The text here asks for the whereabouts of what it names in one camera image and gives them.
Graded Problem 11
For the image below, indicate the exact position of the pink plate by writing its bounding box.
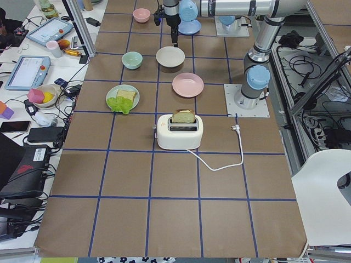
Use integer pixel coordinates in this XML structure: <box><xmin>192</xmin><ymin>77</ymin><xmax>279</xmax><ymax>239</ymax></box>
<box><xmin>172</xmin><ymin>72</ymin><xmax>204</xmax><ymax>98</ymax></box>

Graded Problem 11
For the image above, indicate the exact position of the white toaster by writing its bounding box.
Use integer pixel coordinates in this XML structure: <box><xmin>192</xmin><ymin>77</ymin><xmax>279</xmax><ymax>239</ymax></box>
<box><xmin>155</xmin><ymin>114</ymin><xmax>203</xmax><ymax>150</ymax></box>

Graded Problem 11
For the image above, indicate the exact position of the white chair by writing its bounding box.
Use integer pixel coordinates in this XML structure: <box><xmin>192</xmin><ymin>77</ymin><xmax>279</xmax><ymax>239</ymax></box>
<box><xmin>292</xmin><ymin>149</ymin><xmax>350</xmax><ymax>246</ymax></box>

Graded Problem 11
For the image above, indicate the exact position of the teach pendant tablet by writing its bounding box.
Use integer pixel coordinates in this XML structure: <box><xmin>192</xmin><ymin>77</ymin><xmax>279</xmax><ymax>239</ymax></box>
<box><xmin>5</xmin><ymin>56</ymin><xmax>51</xmax><ymax>91</ymax></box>
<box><xmin>26</xmin><ymin>18</ymin><xmax>73</xmax><ymax>46</ymax></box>

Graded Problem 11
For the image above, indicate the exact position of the pink bowl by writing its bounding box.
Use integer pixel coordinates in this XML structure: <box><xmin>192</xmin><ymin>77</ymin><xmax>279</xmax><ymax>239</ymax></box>
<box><xmin>133</xmin><ymin>8</ymin><xmax>151</xmax><ymax>23</ymax></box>

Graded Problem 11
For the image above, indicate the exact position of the mint green plate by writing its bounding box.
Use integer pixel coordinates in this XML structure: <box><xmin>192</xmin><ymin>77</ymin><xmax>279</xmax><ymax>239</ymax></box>
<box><xmin>106</xmin><ymin>84</ymin><xmax>140</xmax><ymax>109</ymax></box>

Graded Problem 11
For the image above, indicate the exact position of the pink cup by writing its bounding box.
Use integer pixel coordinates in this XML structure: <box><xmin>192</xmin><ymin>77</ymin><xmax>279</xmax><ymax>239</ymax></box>
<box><xmin>46</xmin><ymin>41</ymin><xmax>63</xmax><ymax>58</ymax></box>

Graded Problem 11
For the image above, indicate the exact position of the near teach pendant tablet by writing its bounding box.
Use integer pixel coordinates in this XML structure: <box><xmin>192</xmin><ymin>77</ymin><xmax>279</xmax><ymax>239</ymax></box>
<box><xmin>5</xmin><ymin>56</ymin><xmax>51</xmax><ymax>91</ymax></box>

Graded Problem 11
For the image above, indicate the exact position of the bread slice in toaster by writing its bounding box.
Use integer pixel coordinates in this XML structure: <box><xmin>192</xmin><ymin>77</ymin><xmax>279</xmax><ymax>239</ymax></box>
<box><xmin>171</xmin><ymin>109</ymin><xmax>195</xmax><ymax>123</ymax></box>

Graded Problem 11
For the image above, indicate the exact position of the cream white plate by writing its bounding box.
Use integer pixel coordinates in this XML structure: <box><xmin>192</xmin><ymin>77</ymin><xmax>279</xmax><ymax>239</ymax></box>
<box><xmin>156</xmin><ymin>46</ymin><xmax>185</xmax><ymax>68</ymax></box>

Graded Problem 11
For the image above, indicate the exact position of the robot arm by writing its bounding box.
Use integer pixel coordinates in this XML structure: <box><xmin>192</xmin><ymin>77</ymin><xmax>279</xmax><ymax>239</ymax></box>
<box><xmin>218</xmin><ymin>16</ymin><xmax>252</xmax><ymax>31</ymax></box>
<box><xmin>158</xmin><ymin>1</ymin><xmax>306</xmax><ymax>110</ymax></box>

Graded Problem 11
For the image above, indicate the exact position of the far teach pendant tablet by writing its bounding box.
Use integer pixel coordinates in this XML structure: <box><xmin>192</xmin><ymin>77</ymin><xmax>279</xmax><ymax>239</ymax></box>
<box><xmin>26</xmin><ymin>18</ymin><xmax>73</xmax><ymax>46</ymax></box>

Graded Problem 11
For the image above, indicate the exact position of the smartphone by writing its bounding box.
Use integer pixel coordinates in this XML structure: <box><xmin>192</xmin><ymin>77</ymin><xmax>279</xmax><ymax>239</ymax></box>
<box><xmin>1</xmin><ymin>121</ymin><xmax>31</xmax><ymax>133</ymax></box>

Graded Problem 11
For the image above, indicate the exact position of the aluminium frame post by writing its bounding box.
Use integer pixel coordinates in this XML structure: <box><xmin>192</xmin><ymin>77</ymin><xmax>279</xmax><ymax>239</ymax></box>
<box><xmin>62</xmin><ymin>0</ymin><xmax>96</xmax><ymax>58</ymax></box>

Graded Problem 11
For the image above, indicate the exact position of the mint green bowl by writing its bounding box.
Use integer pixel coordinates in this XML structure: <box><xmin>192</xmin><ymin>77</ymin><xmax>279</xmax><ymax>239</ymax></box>
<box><xmin>122</xmin><ymin>52</ymin><xmax>143</xmax><ymax>70</ymax></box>

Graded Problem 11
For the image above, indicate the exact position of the bread slice on plate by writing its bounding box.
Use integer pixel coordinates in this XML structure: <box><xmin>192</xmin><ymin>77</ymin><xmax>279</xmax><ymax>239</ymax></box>
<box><xmin>116</xmin><ymin>89</ymin><xmax>137</xmax><ymax>102</ymax></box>

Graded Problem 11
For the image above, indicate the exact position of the blue plate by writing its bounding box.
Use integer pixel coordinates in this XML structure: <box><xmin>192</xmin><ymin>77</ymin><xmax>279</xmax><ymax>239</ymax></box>
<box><xmin>178</xmin><ymin>20</ymin><xmax>201</xmax><ymax>35</ymax></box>

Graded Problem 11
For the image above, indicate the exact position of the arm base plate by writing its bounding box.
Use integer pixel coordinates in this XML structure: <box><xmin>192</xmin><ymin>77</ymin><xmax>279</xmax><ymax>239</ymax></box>
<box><xmin>224</xmin><ymin>84</ymin><xmax>270</xmax><ymax>118</ymax></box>
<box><xmin>215</xmin><ymin>16</ymin><xmax>250</xmax><ymax>38</ymax></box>

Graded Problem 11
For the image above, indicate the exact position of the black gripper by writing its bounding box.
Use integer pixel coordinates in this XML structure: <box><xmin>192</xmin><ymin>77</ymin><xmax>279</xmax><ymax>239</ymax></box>
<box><xmin>167</xmin><ymin>15</ymin><xmax>180</xmax><ymax>47</ymax></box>

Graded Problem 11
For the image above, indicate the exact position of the green lettuce leaf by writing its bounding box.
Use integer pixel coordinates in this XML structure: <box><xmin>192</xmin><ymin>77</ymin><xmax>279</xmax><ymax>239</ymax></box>
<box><xmin>106</xmin><ymin>96</ymin><xmax>133</xmax><ymax>115</ymax></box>

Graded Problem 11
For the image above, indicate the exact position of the black power adapter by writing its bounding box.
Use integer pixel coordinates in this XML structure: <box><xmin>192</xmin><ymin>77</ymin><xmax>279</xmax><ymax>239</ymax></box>
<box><xmin>86</xmin><ymin>17</ymin><xmax>101</xmax><ymax>27</ymax></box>

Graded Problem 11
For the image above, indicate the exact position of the white toaster power cable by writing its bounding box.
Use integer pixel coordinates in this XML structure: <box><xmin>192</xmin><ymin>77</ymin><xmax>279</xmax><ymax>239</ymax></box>
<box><xmin>185</xmin><ymin>124</ymin><xmax>245</xmax><ymax>172</ymax></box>

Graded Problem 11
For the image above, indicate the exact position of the beige bowl with toys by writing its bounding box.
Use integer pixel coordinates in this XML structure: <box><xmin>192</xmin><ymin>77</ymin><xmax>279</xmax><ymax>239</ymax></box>
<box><xmin>27</xmin><ymin>84</ymin><xmax>59</xmax><ymax>109</ymax></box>

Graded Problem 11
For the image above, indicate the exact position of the orange screwdriver handle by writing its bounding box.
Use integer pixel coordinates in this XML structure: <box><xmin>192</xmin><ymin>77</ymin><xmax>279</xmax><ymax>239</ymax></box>
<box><xmin>63</xmin><ymin>49</ymin><xmax>82</xmax><ymax>56</ymax></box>

